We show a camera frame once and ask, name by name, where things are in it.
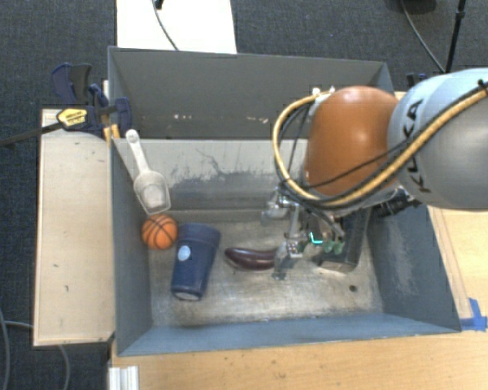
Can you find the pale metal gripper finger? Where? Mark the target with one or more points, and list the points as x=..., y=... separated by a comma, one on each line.
x=284, y=274
x=283, y=256

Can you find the purple toy eggplant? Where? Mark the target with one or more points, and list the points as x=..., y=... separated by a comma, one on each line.
x=250, y=258

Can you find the grey metal bin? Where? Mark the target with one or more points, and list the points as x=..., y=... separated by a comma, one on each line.
x=244, y=299

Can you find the dark blue cup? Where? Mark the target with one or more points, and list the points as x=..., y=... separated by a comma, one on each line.
x=195, y=258

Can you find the orange toy basketball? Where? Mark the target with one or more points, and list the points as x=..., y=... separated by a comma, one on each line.
x=159, y=232

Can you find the clear plastic scoop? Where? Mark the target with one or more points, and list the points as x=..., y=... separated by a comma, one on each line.
x=150, y=189

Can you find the pale wood board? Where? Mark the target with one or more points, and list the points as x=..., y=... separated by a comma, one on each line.
x=73, y=234

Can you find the black cylinder on white bracket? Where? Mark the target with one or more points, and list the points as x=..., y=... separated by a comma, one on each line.
x=394, y=207

